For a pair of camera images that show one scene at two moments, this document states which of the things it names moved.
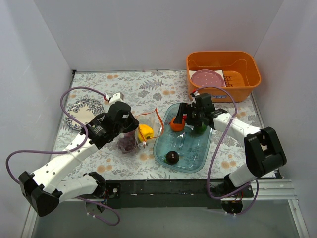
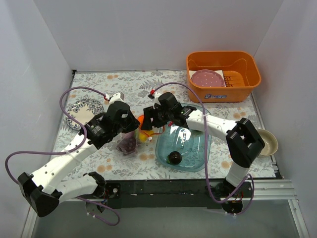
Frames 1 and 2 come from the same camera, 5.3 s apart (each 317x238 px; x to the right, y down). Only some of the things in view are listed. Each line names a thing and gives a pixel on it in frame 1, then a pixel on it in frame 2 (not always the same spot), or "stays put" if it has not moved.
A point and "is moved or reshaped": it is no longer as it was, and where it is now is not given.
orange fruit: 177,127 to 140,119
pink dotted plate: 207,78 stays put
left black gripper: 133,123 stays put
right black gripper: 189,114 to 148,118
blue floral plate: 84,110 stays put
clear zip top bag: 150,129 stays put
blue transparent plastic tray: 192,148 stays put
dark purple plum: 172,157 is moved or reshaped
